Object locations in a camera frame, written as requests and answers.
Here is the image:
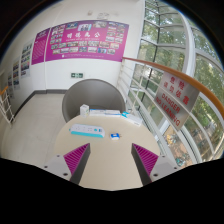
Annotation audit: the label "white photo wall poster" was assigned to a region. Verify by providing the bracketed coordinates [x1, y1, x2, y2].
[11, 59, 21, 90]
[20, 42, 34, 79]

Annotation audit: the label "green exit sign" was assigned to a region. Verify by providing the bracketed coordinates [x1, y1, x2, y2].
[70, 72, 84, 80]

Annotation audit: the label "grey round-backed chair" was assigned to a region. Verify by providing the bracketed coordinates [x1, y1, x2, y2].
[61, 78, 127, 124]

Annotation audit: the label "white and teal carton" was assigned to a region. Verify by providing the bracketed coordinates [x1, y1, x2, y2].
[120, 111, 143, 127]

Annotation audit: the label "white window frame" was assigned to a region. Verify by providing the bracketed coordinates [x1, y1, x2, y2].
[136, 0, 224, 161]

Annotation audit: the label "white railing with orange handrail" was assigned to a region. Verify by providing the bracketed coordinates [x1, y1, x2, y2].
[116, 56, 224, 164]

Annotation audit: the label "narrow magenta wall poster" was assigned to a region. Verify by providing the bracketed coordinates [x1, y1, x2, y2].
[30, 28, 51, 66]

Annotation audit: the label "silver danger sign, red letters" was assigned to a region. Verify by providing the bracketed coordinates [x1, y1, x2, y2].
[154, 71, 200, 131]

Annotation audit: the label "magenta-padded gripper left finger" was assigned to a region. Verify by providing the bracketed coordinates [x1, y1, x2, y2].
[42, 142, 92, 186]

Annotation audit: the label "white stair railing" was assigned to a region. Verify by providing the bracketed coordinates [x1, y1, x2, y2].
[0, 85, 16, 126]

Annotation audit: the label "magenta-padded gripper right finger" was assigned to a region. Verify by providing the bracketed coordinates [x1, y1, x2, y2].
[131, 142, 183, 187]

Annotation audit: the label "large magenta wall poster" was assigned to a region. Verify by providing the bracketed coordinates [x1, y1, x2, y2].
[44, 20, 130, 63]

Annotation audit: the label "small white upright box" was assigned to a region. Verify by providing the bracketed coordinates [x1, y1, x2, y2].
[79, 104, 90, 118]

